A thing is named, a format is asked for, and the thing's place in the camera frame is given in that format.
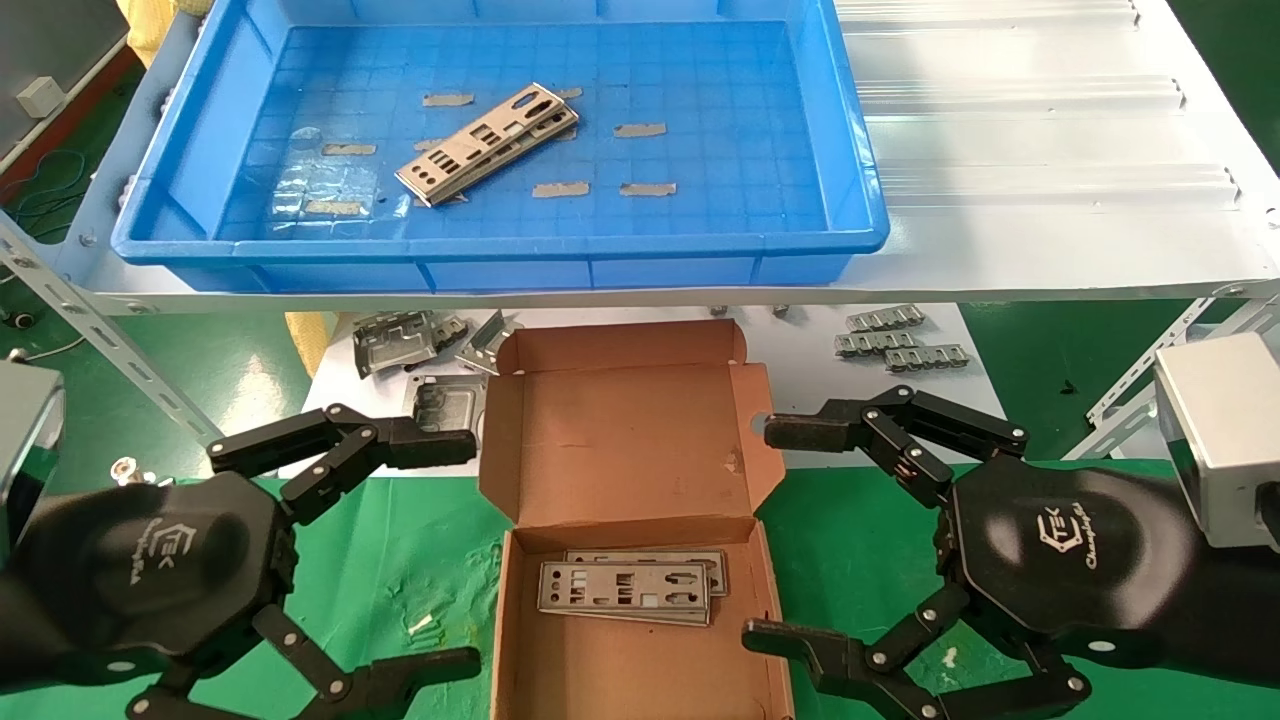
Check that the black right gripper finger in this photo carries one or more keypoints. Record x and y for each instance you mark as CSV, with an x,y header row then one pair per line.
x,y
810,432
800,648

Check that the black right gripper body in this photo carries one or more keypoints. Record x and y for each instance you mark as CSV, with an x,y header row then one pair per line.
x,y
1060,560

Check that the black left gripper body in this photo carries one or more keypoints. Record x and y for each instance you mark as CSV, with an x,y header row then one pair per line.
x,y
150,570

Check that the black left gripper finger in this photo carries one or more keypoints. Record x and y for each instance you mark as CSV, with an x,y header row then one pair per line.
x,y
420,446
400,675

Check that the brown cardboard box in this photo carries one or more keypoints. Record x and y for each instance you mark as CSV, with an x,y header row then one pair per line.
x,y
630,450

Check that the blue plastic tray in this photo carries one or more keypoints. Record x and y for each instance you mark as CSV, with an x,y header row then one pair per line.
x,y
700,230

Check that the white board sheet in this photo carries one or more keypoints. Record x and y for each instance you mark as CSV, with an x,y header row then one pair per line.
x,y
820,380

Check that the silver binder clip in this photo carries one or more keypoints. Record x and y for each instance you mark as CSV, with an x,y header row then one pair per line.
x,y
125,468

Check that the notched metal strip part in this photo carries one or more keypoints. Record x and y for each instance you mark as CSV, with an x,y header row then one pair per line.
x,y
885,318
877,343
927,358

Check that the green cloth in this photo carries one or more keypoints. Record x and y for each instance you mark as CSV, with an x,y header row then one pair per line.
x,y
400,560

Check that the perforated steel angle brace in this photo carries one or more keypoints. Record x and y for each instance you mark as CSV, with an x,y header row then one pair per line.
x,y
1150,365
1120,430
100,330

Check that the yellow foam block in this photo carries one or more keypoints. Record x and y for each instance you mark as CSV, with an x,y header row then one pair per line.
x,y
305,340

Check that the translucent corrugated sheet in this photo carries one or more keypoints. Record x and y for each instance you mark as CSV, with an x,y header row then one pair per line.
x,y
1000,130

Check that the yellow foam roll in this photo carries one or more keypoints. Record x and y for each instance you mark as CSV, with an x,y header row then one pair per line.
x,y
150,30

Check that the square metal frame part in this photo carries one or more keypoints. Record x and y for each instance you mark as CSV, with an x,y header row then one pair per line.
x,y
445,395

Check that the large stamped metal bracket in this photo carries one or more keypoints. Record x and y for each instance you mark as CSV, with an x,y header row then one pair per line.
x,y
395,345

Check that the angled metal bracket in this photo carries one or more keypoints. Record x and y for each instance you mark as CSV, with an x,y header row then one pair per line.
x,y
488,345

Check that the small stamped metal bracket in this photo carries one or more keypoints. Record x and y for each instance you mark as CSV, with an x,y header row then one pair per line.
x,y
452,328

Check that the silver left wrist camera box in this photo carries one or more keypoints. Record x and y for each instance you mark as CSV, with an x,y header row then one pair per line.
x,y
25,440

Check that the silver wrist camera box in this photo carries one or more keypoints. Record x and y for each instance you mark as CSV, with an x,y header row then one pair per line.
x,y
1225,430
25,440

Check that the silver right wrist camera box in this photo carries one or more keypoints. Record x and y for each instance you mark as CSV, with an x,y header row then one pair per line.
x,y
1225,430

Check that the white wall socket box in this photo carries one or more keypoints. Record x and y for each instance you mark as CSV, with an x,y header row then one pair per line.
x,y
40,96

